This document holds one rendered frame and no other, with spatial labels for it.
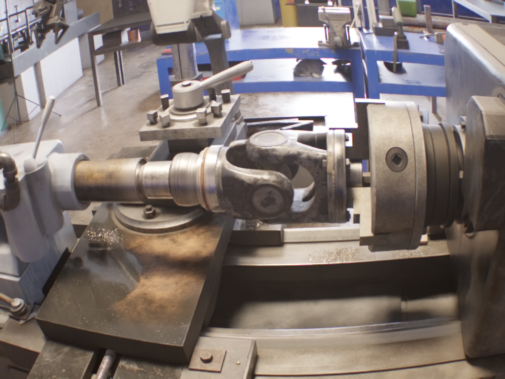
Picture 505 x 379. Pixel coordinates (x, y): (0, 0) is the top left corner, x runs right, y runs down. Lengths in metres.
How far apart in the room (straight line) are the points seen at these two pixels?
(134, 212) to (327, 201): 0.45
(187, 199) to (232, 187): 0.09
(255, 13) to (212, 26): 5.93
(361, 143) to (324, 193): 0.10
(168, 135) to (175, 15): 1.02
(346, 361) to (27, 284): 0.68
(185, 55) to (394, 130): 1.39
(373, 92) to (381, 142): 1.90
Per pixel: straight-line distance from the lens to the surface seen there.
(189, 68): 2.06
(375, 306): 1.13
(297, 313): 1.12
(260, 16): 7.58
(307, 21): 6.34
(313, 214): 0.85
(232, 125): 1.08
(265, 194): 0.81
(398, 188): 0.74
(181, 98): 1.02
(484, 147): 0.61
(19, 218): 0.95
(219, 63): 1.71
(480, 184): 0.63
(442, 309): 1.14
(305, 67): 2.69
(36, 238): 0.98
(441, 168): 0.79
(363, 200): 0.81
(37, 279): 1.12
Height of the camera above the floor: 1.51
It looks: 29 degrees down
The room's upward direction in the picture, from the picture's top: 7 degrees counter-clockwise
